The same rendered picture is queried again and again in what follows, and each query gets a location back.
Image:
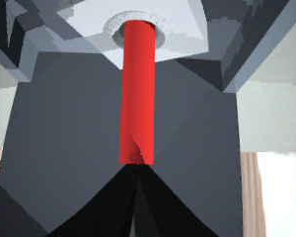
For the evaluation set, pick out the red peg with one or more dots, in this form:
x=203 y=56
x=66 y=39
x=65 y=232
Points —
x=136 y=130

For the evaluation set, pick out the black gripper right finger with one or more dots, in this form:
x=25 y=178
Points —
x=159 y=213

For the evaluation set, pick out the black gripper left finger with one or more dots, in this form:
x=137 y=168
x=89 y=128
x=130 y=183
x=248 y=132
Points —
x=109 y=213

